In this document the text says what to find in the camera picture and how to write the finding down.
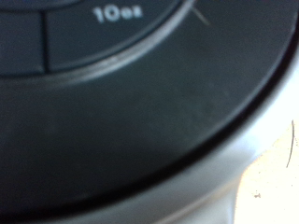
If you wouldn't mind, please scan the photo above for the black Keurig coffee machine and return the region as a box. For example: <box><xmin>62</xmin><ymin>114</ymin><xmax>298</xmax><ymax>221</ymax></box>
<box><xmin>0</xmin><ymin>0</ymin><xmax>299</xmax><ymax>224</ymax></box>

